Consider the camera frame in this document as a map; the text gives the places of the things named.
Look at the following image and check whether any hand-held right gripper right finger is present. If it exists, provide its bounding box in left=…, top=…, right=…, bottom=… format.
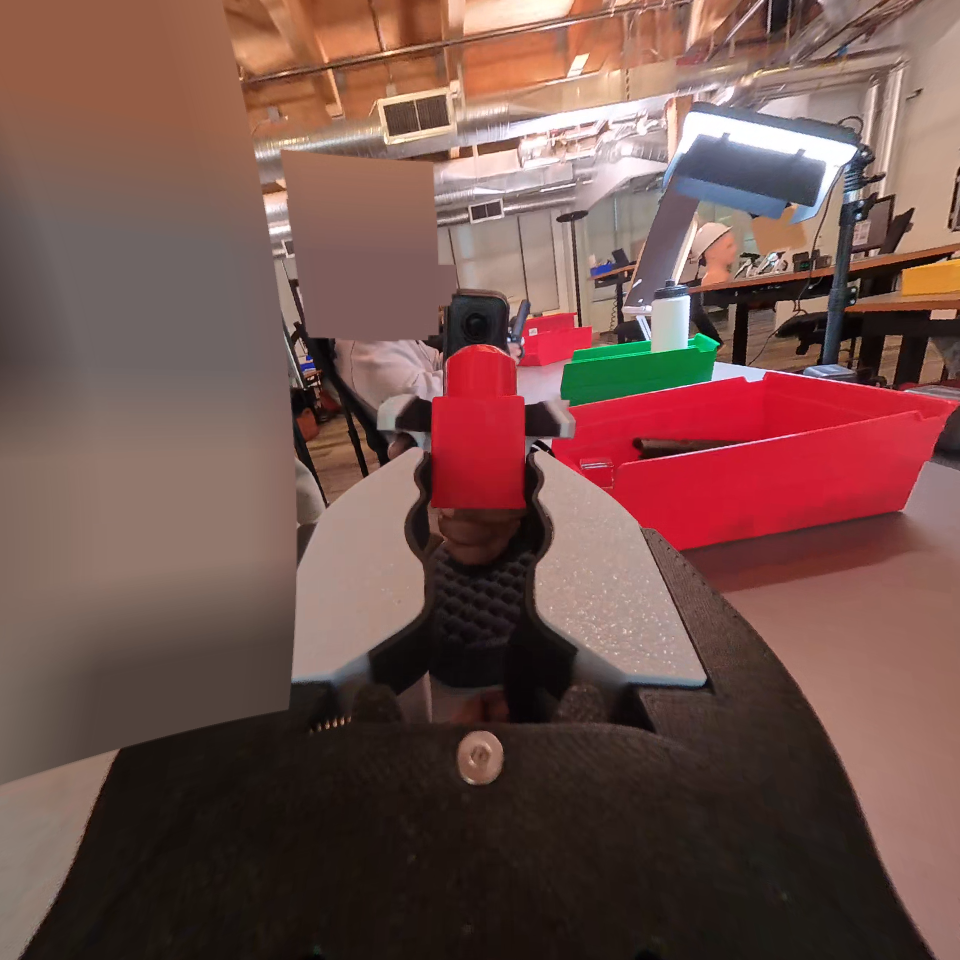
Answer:
left=528, top=452, right=711, bottom=696

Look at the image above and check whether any grey tilted panel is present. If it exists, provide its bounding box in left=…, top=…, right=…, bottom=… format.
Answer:
left=621, top=187, right=700, bottom=313

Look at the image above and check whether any mannequin head with white helmet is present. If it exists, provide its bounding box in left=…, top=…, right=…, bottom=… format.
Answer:
left=689, top=222, right=741, bottom=285

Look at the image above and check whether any long wooden-edged desk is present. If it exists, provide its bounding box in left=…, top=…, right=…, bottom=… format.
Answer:
left=688, top=243, right=960, bottom=369

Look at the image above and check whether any red toy building block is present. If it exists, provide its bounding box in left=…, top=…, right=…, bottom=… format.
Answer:
left=429, top=348, right=528, bottom=513

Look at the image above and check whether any silver ventilation duct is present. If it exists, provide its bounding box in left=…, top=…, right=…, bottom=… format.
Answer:
left=255, top=71, right=905, bottom=226

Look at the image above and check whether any yellow plastic bin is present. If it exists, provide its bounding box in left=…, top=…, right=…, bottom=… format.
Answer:
left=899, top=258, right=960, bottom=298

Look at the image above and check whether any dark computer monitor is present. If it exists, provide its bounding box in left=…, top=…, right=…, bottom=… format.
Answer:
left=862, top=193, right=918, bottom=257

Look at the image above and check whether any green plastic bin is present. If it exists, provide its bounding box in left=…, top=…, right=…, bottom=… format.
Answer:
left=560, top=332, right=720, bottom=407

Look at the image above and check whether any small red plastic bin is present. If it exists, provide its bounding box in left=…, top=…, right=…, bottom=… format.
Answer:
left=517, top=312, right=594, bottom=368

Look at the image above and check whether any ceiling air vent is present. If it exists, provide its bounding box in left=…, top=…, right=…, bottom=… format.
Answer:
left=374, top=87, right=459, bottom=146

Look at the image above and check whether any brown cardboard piece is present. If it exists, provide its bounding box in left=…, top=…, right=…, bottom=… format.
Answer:
left=749, top=205, right=809, bottom=258

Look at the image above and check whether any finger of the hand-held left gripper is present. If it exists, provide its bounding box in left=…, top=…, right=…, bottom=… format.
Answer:
left=522, top=399, right=578, bottom=441
left=376, top=395, right=436, bottom=453

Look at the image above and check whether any black light stand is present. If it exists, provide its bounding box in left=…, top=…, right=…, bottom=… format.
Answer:
left=819, top=142, right=891, bottom=370

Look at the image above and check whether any black tripod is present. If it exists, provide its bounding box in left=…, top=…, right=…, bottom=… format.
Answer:
left=283, top=277, right=371, bottom=481

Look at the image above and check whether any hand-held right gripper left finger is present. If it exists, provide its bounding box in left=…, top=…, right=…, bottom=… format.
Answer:
left=292, top=450, right=434, bottom=687

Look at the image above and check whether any short wooden-edged desk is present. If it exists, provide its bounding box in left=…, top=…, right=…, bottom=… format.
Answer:
left=842, top=292, right=960, bottom=391

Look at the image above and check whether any dark brown object in bin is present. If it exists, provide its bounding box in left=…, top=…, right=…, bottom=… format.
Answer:
left=632, top=436, right=753, bottom=459

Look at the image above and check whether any white water bottle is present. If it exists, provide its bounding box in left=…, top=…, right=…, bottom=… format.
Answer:
left=650, top=279, right=692, bottom=354

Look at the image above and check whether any black floor lamp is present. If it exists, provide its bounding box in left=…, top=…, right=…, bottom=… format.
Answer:
left=555, top=211, right=591, bottom=331

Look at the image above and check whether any person's left hand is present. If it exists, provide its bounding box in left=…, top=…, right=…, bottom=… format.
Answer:
left=436, top=510, right=531, bottom=561

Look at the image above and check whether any studio light panel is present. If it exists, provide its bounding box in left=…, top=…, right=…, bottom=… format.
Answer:
left=661, top=101, right=865, bottom=225

